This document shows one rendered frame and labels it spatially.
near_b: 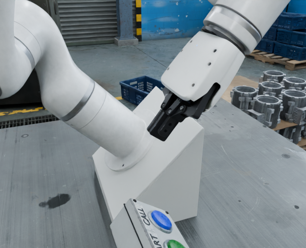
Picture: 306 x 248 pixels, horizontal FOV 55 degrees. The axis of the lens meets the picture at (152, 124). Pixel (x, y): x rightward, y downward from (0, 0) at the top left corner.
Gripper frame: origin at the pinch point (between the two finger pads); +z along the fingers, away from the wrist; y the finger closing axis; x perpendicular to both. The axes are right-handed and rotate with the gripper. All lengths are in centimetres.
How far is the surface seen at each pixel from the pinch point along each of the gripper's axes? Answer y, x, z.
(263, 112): -111, 140, -26
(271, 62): -351, 346, -131
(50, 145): -60, 7, 37
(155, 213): 11.6, -1.0, 7.9
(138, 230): 13.6, -3.5, 9.5
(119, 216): 9.3, -3.5, 11.3
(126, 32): -600, 188, -34
